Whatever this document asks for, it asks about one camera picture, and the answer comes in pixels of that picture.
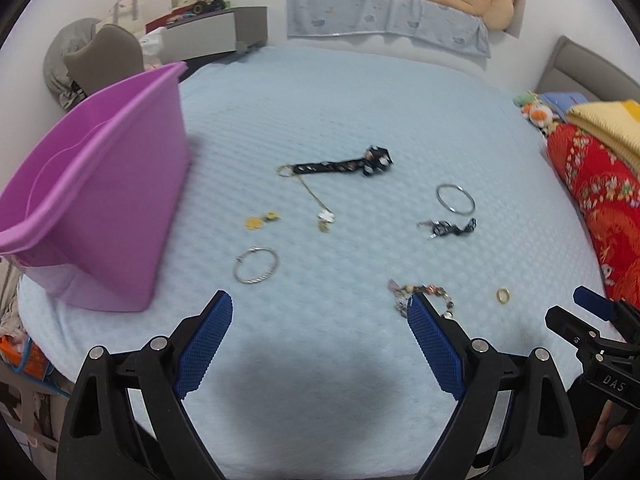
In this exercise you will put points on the small silver twisted bangle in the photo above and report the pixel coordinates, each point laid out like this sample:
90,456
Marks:
272,263

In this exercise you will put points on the yellow flower earrings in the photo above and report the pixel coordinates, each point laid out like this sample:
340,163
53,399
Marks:
256,223

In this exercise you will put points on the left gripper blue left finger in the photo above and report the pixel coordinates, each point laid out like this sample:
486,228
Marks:
196,341

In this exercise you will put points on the light blue bed cover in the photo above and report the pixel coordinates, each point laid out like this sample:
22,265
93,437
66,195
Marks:
319,376

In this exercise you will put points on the yellow folded blanket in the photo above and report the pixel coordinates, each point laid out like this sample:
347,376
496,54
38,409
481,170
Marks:
614,124

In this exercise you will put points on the large silver bangle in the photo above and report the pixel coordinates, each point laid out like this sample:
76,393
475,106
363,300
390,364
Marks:
450,186

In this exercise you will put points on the grey chair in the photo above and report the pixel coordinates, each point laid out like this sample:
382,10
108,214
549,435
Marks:
113,55

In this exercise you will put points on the toy car on desk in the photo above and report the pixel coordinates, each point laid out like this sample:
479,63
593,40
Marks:
207,6

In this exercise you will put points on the blue cloud pattern blanket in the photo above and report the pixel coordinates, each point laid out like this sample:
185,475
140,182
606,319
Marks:
436,25

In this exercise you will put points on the grey headboard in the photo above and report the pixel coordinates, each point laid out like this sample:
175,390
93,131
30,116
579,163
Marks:
574,68

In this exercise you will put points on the right hand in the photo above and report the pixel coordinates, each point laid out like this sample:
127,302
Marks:
605,435

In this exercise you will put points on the purple plastic tub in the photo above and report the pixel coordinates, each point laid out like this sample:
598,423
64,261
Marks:
87,214

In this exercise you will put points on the white plastic bag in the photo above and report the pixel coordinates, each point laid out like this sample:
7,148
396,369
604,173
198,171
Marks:
152,45

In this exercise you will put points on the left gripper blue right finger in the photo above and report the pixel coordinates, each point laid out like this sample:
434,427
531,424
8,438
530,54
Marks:
445,360

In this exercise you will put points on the black floral strap keychain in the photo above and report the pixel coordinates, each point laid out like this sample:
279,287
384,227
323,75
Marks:
374,161

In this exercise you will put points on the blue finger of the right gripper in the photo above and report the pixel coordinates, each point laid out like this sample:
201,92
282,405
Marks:
598,305
569,327

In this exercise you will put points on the white tote bag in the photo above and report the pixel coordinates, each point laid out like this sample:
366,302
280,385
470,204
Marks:
127,14

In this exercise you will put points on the red patterned quilt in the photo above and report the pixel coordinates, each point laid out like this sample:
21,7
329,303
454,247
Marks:
606,192

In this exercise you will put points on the grey white floating desk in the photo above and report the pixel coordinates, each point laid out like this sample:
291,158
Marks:
235,30

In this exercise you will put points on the small plush toy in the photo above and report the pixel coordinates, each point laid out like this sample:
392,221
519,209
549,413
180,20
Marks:
537,112

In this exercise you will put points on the blue orange laundry basket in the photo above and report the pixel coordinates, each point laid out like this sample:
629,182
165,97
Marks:
25,359

